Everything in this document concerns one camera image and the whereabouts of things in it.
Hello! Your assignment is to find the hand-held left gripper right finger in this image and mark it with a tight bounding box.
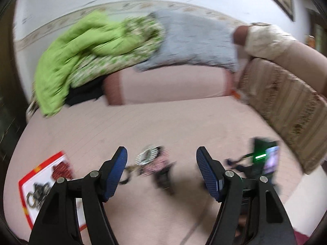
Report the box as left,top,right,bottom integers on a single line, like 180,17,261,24
196,146,298,245

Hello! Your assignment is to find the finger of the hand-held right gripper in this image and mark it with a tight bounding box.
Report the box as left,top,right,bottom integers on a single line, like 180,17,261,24
225,154,254,172

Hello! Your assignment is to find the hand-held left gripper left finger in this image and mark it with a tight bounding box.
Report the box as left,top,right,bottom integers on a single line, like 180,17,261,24
28,146,128,245

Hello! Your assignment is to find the red rimmed white tray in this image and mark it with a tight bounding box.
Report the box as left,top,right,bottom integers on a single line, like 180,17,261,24
18,151,87,231

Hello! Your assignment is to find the red plaid scrunchie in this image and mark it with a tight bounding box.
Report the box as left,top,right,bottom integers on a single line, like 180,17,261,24
141,152,177,176

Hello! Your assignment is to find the striped beige headboard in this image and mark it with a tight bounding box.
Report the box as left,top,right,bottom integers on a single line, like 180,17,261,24
240,40,327,175

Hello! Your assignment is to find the black cloth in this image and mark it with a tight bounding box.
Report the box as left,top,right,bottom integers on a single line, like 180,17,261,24
65,78,108,107

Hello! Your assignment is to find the pink pillow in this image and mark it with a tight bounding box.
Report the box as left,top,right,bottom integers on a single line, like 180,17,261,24
103,65,235,107

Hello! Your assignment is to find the green quilt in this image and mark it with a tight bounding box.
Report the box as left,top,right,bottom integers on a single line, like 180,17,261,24
34,11,166,118

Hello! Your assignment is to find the white patterned cloth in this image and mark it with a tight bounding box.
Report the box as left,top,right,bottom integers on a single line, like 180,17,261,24
245,23,298,60

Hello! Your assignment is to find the grey blanket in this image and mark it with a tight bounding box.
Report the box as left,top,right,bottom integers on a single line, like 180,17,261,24
135,10,240,73

